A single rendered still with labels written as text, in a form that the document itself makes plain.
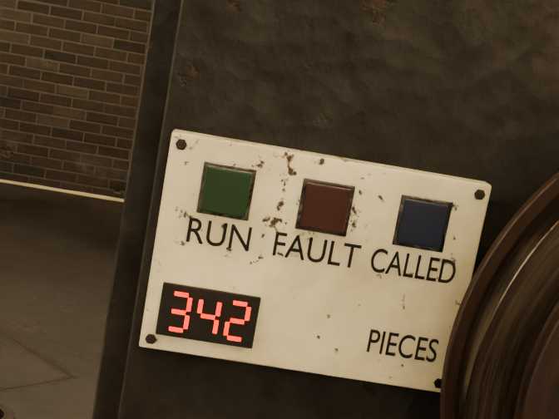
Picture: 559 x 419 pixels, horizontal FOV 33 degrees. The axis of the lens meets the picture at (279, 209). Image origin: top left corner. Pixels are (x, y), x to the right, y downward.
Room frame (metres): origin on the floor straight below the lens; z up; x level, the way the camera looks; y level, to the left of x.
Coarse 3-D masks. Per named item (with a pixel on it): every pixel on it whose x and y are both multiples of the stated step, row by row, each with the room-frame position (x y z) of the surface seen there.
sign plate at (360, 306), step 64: (192, 192) 0.75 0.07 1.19; (256, 192) 0.75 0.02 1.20; (384, 192) 0.76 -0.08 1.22; (448, 192) 0.76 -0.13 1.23; (192, 256) 0.75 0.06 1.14; (256, 256) 0.75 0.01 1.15; (320, 256) 0.75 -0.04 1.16; (384, 256) 0.76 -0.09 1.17; (448, 256) 0.76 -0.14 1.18; (192, 320) 0.75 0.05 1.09; (256, 320) 0.75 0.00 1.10; (320, 320) 0.76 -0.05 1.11; (384, 320) 0.76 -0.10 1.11; (448, 320) 0.76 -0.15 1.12
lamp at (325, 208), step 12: (312, 192) 0.75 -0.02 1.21; (324, 192) 0.75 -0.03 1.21; (336, 192) 0.75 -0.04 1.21; (348, 192) 0.75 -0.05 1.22; (312, 204) 0.75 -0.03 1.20; (324, 204) 0.75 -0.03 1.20; (336, 204) 0.75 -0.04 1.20; (348, 204) 0.75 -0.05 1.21; (312, 216) 0.75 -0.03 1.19; (324, 216) 0.75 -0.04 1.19; (336, 216) 0.75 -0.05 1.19; (312, 228) 0.75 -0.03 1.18; (324, 228) 0.75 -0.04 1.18; (336, 228) 0.75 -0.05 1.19
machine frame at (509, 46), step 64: (192, 0) 0.77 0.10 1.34; (256, 0) 0.77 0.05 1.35; (320, 0) 0.77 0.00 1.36; (384, 0) 0.78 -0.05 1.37; (448, 0) 0.78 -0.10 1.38; (512, 0) 0.78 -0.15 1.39; (192, 64) 0.77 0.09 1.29; (256, 64) 0.77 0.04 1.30; (320, 64) 0.77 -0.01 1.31; (384, 64) 0.78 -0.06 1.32; (448, 64) 0.78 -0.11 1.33; (512, 64) 0.78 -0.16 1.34; (192, 128) 0.77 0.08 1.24; (256, 128) 0.77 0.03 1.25; (320, 128) 0.77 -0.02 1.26; (384, 128) 0.78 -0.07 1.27; (448, 128) 0.78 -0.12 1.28; (512, 128) 0.78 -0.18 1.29; (128, 192) 0.85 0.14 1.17; (512, 192) 0.79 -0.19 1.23; (128, 256) 0.85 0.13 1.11; (128, 320) 0.85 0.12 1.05; (128, 384) 0.77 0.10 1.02; (192, 384) 0.77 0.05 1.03; (256, 384) 0.77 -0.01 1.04; (320, 384) 0.78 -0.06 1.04; (384, 384) 0.78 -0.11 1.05
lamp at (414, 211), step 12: (408, 204) 0.75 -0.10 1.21; (420, 204) 0.75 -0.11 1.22; (432, 204) 0.76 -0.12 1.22; (408, 216) 0.75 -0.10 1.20; (420, 216) 0.75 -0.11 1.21; (432, 216) 0.76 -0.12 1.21; (444, 216) 0.76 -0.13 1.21; (408, 228) 0.75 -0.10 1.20; (420, 228) 0.75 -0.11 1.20; (432, 228) 0.76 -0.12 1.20; (444, 228) 0.76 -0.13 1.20; (408, 240) 0.75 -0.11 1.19; (420, 240) 0.75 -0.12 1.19; (432, 240) 0.76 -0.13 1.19
